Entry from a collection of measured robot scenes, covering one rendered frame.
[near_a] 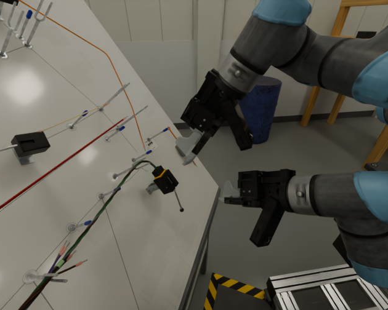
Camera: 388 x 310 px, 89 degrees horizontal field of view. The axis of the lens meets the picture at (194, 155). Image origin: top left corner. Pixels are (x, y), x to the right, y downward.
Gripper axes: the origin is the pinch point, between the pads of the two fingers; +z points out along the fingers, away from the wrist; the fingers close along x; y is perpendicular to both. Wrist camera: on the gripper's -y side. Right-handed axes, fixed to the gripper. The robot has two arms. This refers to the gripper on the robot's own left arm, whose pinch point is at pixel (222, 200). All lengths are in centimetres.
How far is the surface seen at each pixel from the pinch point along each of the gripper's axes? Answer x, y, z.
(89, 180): 31.5, 4.0, 14.9
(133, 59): -29, 176, 197
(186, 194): -3.7, 1.7, 23.4
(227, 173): -135, 29, 126
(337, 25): -234, 225, 25
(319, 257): -141, -43, 34
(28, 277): 40.1, -13.7, 7.5
